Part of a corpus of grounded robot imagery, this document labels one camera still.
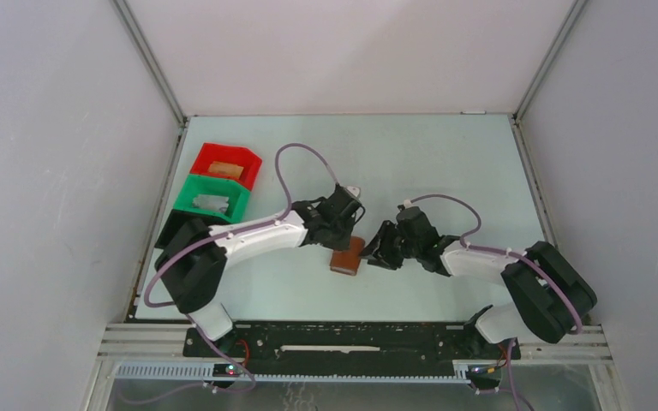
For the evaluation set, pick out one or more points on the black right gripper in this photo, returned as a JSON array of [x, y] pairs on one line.
[[380, 244]]

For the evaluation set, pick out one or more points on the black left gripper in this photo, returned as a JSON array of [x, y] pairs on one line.
[[342, 243]]

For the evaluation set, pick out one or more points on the brown leather card holder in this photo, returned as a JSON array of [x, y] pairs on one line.
[[347, 262]]

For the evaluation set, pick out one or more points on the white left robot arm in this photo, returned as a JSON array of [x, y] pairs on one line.
[[192, 265]]

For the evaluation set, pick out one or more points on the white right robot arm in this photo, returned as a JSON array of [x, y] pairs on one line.
[[548, 296]]

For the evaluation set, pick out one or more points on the orange card in red bin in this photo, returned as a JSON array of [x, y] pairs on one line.
[[225, 170]]

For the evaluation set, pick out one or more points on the clear card in green bin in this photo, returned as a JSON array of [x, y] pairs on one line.
[[210, 202]]

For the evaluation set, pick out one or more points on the green plastic bin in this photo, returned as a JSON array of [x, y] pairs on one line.
[[195, 184]]

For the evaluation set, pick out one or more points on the red plastic bin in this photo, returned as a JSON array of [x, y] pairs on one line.
[[210, 152]]

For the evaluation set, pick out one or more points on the black plastic bin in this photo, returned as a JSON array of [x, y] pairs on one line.
[[177, 218]]

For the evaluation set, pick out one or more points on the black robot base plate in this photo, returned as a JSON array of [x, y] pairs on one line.
[[356, 349]]

